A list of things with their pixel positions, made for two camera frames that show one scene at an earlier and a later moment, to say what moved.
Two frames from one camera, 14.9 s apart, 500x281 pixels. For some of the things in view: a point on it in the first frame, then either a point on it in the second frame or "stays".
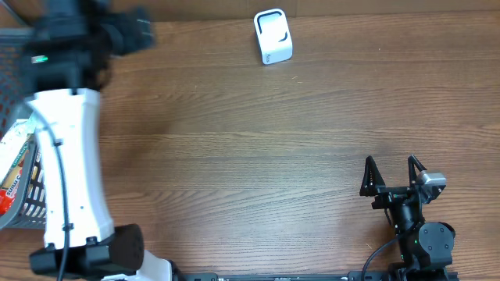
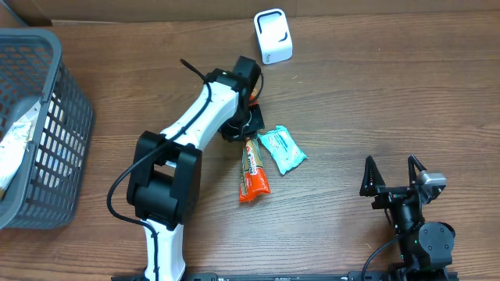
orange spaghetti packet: [9, 187] -> [254, 179]
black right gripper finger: [412, 161] stays
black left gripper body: [126, 35] -> [247, 126]
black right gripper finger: [372, 179] stays
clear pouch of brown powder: [12, 144] stays
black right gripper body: [390, 196] stays
